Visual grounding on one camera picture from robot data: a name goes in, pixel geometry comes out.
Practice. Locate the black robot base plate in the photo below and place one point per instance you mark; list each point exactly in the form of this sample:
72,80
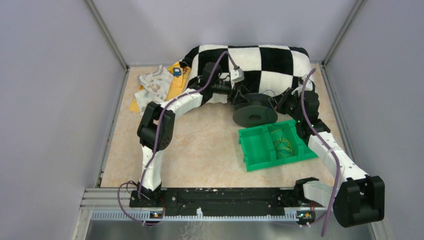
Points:
222,202

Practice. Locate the dark grey filament spool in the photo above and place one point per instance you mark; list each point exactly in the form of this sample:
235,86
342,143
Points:
257,111

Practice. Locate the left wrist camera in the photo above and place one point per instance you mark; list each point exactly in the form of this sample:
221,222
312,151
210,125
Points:
236,75

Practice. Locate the white patterned cloth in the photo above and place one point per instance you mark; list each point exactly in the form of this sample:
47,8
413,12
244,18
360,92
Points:
155,87

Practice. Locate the grey slotted cable duct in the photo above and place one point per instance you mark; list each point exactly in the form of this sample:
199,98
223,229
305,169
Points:
155,216

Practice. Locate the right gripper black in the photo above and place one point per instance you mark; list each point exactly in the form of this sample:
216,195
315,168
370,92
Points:
287,95

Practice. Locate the green three-compartment bin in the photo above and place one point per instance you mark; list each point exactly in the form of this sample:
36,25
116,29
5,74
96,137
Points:
271,145

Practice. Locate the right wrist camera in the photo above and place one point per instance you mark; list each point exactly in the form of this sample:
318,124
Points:
309,86

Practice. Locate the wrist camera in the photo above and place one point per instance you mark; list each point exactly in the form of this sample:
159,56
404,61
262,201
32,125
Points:
236,75
309,86

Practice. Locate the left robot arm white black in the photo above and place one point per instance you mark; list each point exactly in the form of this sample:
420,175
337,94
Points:
156,128

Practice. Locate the black white checkered blanket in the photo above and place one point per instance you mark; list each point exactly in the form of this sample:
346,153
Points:
269,69

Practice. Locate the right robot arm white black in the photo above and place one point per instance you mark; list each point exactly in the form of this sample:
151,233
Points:
356,197

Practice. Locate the yellow cloth with truck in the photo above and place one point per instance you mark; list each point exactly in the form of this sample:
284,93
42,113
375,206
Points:
178,84

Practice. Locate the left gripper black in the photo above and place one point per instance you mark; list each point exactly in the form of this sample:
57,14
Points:
239,98

